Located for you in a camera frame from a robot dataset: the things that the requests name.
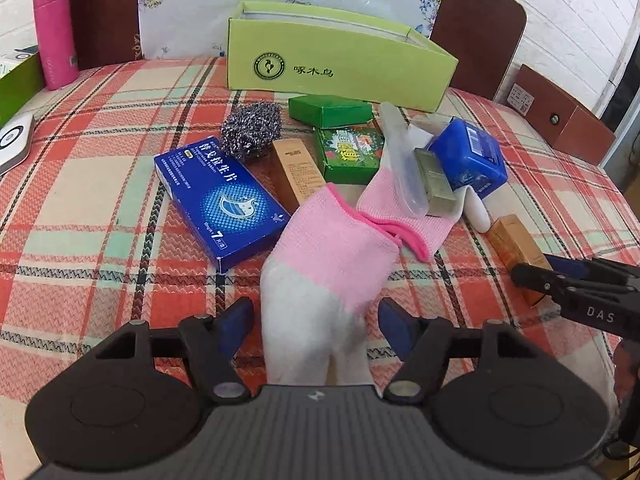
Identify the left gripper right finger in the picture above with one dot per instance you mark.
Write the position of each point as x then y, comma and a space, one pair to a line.
422, 345

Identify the brown cardboard box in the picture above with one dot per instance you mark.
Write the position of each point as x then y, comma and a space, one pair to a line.
561, 120

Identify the white remote device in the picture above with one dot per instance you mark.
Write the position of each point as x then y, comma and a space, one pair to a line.
15, 141

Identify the white pink glove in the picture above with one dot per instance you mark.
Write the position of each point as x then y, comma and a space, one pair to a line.
328, 266
396, 200

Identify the steel wool scrubber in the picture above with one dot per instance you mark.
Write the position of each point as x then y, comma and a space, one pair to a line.
248, 132

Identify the pink thermos bottle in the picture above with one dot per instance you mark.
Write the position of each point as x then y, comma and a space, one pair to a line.
55, 39

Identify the green patterned small box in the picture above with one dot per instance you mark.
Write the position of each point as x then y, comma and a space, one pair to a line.
348, 155

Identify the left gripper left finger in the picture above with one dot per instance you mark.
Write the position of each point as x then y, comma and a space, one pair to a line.
210, 344

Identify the blue square box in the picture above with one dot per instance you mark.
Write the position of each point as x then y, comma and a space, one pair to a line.
470, 156

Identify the person right hand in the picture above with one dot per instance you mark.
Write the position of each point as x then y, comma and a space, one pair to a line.
626, 388

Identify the brown wooden headboard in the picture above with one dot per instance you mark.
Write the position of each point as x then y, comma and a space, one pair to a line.
482, 34

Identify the dark green tray box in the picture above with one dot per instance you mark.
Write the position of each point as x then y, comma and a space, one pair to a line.
19, 85

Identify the gold small box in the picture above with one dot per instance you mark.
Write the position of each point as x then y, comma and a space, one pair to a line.
514, 244

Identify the light green cardboard box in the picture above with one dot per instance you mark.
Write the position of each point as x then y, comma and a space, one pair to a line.
290, 48

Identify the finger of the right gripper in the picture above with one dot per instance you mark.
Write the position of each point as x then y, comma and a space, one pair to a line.
557, 286
579, 269

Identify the olive green small box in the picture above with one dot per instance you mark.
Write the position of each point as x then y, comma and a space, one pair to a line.
441, 200

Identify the plain green small box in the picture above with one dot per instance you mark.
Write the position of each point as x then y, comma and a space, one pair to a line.
329, 112

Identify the tan cosmetic box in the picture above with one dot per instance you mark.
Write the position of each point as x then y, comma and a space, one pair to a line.
294, 173

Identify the blue medicine box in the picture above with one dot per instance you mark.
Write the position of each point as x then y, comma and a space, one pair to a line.
227, 209

